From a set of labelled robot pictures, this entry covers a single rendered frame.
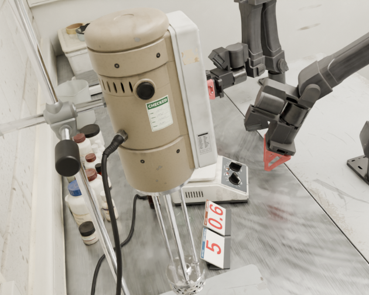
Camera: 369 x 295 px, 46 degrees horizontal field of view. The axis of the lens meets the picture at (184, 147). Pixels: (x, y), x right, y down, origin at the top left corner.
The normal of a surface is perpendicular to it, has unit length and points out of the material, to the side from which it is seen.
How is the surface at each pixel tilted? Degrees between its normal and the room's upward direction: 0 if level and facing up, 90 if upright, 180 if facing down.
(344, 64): 85
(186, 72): 90
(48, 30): 90
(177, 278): 0
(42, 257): 0
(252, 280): 0
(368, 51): 87
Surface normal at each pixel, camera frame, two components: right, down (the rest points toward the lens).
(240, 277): -0.16, -0.82
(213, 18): 0.26, 0.50
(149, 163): -0.04, 0.56
